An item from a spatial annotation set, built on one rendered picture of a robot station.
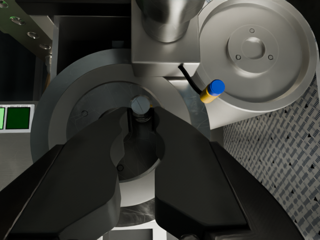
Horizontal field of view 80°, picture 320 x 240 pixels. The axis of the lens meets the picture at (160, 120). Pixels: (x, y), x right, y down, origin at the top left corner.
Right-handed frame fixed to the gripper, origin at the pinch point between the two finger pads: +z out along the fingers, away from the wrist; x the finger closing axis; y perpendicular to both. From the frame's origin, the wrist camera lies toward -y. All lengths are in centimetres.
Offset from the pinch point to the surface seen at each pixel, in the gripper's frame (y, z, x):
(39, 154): 4.6, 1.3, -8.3
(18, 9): -4.2, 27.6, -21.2
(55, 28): -3.6, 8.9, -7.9
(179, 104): 1.3, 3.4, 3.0
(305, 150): 6.5, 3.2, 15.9
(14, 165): 28.3, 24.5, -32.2
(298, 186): 10.2, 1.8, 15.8
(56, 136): 3.2, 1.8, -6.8
